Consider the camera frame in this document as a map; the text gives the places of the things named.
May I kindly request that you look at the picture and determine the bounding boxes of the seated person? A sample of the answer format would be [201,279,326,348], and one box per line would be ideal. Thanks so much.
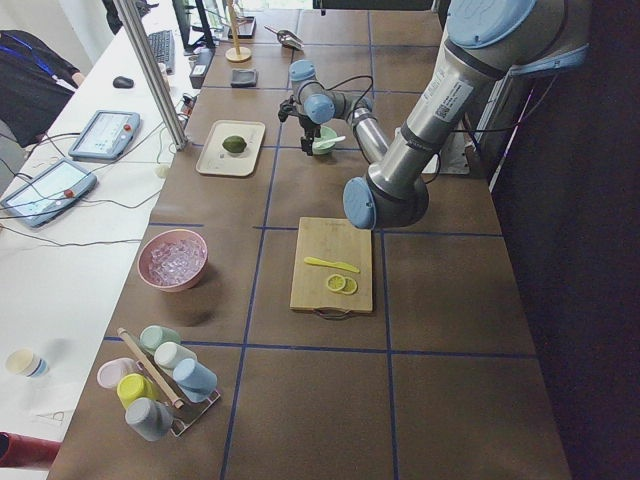
[1,30,85,147]

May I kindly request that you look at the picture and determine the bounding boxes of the red object at corner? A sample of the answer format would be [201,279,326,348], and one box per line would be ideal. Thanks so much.
[1,432,61,470]

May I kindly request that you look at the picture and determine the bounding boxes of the grey cup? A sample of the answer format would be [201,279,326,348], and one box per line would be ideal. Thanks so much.
[125,397,174,442]

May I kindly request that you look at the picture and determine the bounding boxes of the black keyboard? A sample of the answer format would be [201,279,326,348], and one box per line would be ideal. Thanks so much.
[147,30,175,75]

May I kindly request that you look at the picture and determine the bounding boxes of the shiny metal scoop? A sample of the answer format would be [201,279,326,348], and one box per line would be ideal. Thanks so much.
[264,25,304,51]

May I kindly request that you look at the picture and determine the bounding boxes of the yellow plastic knife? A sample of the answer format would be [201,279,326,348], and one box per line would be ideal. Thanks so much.
[303,256,361,273]

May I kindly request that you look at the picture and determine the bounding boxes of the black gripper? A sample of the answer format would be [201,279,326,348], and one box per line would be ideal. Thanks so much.
[277,97,321,154]

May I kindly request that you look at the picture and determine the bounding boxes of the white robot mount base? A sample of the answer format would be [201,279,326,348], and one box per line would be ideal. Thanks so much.
[394,124,474,176]

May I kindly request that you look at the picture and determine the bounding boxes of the blue cup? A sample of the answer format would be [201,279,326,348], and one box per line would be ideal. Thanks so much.
[172,358,218,403]

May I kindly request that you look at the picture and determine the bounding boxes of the aluminium frame post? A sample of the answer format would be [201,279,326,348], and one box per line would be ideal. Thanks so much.
[114,0,188,151]

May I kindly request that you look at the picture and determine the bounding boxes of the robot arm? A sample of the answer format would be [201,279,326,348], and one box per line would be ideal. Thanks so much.
[278,0,592,230]

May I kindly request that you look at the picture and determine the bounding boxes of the clear ice cubes pile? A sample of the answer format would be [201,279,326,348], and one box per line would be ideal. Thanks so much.
[147,238,206,286]

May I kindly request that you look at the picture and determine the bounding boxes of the lower lemon slice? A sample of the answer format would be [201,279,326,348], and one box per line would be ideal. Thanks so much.
[340,276,358,295]

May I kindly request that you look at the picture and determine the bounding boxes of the wooden stand with round base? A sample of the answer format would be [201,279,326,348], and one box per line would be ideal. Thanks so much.
[225,0,252,63]

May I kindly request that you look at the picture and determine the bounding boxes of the grey folded cloth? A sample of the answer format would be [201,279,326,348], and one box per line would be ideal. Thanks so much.
[230,69,258,88]

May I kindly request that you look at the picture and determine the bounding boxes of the clear cup rack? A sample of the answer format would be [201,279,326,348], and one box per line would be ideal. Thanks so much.
[168,390,221,438]

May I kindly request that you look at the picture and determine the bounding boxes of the bamboo cutting board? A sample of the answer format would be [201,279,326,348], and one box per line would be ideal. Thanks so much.
[290,217,374,313]

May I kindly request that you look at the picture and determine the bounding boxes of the green cup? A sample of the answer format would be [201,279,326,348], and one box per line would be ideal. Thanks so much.
[139,325,182,354]

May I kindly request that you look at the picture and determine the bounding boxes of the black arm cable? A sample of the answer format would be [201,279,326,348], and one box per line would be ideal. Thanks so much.
[319,74,376,119]

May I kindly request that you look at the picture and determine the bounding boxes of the cream rabbit tray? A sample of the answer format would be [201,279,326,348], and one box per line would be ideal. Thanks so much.
[195,120,266,177]

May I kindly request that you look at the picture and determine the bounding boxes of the mint green bowl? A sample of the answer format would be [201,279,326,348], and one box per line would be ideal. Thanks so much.
[312,125,338,155]

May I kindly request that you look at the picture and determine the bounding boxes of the lemon slice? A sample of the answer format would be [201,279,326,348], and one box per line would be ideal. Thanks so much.
[340,276,358,295]
[326,274,347,292]

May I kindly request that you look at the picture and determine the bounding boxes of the paper cup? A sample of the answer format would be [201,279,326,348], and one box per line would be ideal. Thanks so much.
[5,348,48,378]

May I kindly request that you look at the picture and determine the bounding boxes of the pink bowl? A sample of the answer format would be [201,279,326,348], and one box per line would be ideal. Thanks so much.
[137,228,208,292]

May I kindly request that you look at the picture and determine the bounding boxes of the upper lemon slice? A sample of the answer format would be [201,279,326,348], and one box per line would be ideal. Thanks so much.
[326,274,347,292]

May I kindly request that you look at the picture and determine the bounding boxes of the yellow cup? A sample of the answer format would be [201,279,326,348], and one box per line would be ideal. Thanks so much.
[116,373,159,409]

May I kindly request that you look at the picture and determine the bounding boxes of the near teach pendant tablet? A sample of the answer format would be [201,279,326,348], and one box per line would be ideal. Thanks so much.
[1,159,98,228]

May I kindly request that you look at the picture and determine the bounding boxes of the white plastic spoon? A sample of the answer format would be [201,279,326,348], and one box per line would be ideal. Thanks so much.
[313,136,346,150]

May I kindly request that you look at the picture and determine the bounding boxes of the black computer mouse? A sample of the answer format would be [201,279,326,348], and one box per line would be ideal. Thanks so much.
[112,76,135,89]

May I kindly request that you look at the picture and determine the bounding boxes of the far teach pendant tablet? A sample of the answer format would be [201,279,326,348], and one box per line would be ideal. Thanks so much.
[69,110,141,164]

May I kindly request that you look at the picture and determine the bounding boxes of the pink cup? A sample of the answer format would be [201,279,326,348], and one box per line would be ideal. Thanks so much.
[96,357,138,390]

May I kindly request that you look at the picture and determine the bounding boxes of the teach pendant tablet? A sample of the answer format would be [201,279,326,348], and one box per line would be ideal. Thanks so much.
[69,110,141,164]
[1,159,98,228]

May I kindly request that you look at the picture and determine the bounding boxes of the black framed tray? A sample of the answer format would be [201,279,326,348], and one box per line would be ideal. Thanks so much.
[219,16,256,41]

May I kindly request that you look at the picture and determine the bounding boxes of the white cup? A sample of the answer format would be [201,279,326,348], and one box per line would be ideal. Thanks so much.
[154,341,197,372]

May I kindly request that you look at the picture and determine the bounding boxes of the green avocado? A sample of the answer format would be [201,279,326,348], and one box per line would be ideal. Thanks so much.
[222,135,247,154]

